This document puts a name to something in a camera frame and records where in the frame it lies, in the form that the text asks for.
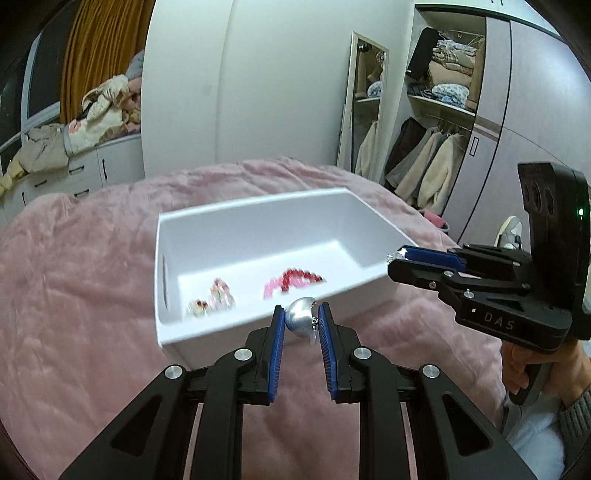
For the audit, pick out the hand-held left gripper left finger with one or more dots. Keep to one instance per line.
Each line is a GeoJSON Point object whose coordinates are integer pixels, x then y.
{"type": "Point", "coordinates": [276, 350]}

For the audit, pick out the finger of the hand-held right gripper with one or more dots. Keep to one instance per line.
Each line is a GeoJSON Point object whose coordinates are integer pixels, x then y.
{"type": "Point", "coordinates": [415, 272]}
{"type": "Point", "coordinates": [429, 256]}

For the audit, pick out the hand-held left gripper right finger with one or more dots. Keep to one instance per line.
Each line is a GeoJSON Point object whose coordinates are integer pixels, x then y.
{"type": "Point", "coordinates": [327, 355]}

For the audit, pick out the clear crystal charm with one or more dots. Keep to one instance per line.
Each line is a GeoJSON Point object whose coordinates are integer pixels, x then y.
{"type": "Point", "coordinates": [397, 253]}

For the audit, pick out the white plastic storage box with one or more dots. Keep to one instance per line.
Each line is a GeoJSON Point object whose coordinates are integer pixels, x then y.
{"type": "Point", "coordinates": [277, 230]}

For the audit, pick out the person's right forearm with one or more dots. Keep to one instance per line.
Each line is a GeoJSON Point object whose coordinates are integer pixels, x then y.
{"type": "Point", "coordinates": [577, 424]}

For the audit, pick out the person's right hand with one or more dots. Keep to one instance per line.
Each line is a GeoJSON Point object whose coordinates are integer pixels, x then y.
{"type": "Point", "coordinates": [577, 369]}

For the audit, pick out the pink object on floor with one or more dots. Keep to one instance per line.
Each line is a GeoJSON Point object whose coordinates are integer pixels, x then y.
{"type": "Point", "coordinates": [436, 220]}

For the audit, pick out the person's sneaker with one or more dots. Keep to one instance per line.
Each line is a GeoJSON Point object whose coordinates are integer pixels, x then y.
{"type": "Point", "coordinates": [510, 233]}

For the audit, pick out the cream hanging coat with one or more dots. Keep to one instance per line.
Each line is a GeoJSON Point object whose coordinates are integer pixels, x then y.
{"type": "Point", "coordinates": [443, 175]}

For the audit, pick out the grey hanging coat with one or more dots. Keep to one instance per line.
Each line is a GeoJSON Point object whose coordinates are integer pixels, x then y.
{"type": "Point", "coordinates": [422, 161]}

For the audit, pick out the dark hanging coat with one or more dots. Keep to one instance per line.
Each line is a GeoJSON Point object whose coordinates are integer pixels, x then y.
{"type": "Point", "coordinates": [406, 147]}

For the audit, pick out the standing mirror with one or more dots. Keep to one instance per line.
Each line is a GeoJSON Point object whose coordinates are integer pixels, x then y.
{"type": "Point", "coordinates": [367, 106]}

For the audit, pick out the person's leg in jeans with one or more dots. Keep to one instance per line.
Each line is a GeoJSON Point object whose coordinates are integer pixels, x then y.
{"type": "Point", "coordinates": [535, 438]}

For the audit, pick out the open wardrobe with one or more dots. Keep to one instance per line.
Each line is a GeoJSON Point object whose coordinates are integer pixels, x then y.
{"type": "Point", "coordinates": [508, 101]}

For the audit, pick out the stack of folded clothes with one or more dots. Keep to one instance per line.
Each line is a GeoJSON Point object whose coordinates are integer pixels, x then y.
{"type": "Point", "coordinates": [448, 69]}

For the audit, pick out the pink fleece blanket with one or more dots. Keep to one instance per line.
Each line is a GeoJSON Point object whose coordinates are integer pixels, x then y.
{"type": "Point", "coordinates": [83, 300]}

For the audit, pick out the white drawer cabinet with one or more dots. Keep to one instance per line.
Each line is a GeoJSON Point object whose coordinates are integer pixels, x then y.
{"type": "Point", "coordinates": [115, 166]}

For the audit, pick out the pile of cream clothes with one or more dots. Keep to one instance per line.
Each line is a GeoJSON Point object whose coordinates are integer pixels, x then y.
{"type": "Point", "coordinates": [106, 110]}

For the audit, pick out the beige garment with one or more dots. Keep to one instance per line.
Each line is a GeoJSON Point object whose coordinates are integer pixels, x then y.
{"type": "Point", "coordinates": [37, 152]}

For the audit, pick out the mustard curtain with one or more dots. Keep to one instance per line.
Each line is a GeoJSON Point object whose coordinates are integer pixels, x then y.
{"type": "Point", "coordinates": [101, 50]}

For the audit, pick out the window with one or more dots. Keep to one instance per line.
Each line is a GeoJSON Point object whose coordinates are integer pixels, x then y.
{"type": "Point", "coordinates": [27, 92]}

